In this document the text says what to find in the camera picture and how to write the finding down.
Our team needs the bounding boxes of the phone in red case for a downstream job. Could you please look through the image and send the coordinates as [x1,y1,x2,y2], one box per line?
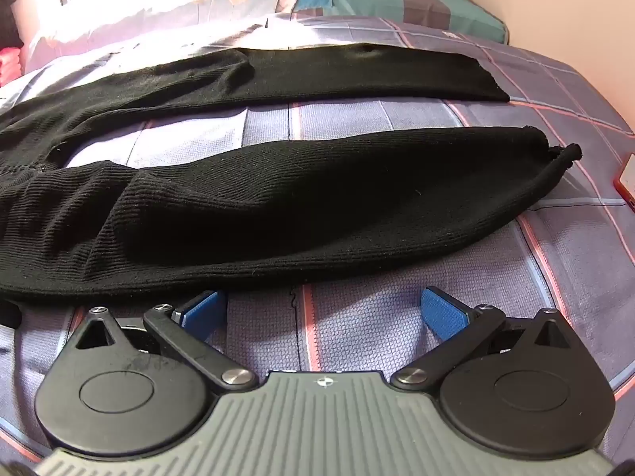
[613,154,635,215]

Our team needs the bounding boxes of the purple plaid bedsheet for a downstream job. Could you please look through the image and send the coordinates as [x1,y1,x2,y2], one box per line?
[0,15,635,467]

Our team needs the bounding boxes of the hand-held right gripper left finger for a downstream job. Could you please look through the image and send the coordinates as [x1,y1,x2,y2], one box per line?
[63,290,260,392]

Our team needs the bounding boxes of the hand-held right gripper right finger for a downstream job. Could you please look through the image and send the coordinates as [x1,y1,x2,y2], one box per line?
[390,286,579,392]

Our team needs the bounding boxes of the pile of pink-red clothes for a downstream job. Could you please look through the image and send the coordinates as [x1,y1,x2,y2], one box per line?
[0,46,23,86]

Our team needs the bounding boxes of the dark hanging clothes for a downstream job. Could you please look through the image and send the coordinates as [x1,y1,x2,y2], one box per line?
[0,0,23,48]

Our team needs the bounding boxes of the black knit pants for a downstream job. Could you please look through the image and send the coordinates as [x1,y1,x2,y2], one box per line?
[0,42,582,303]

